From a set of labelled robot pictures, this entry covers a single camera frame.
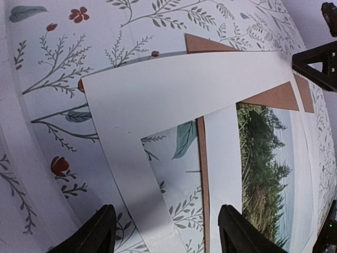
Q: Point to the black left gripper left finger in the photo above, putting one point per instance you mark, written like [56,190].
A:
[98,234]

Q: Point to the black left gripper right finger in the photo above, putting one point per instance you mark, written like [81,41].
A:
[238,235]

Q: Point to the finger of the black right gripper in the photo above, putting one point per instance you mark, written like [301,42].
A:
[318,65]

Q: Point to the landscape photo print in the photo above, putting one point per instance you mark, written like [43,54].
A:
[258,161]

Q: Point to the white photo print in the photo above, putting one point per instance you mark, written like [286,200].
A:
[132,102]

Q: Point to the white picture frame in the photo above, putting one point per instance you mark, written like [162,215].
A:
[35,216]

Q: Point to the floral patterned table mat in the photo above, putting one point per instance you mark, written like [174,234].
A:
[55,44]

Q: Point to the brown frame backing board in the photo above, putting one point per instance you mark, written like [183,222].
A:
[279,97]

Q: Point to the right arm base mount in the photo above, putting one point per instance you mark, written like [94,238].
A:
[326,241]

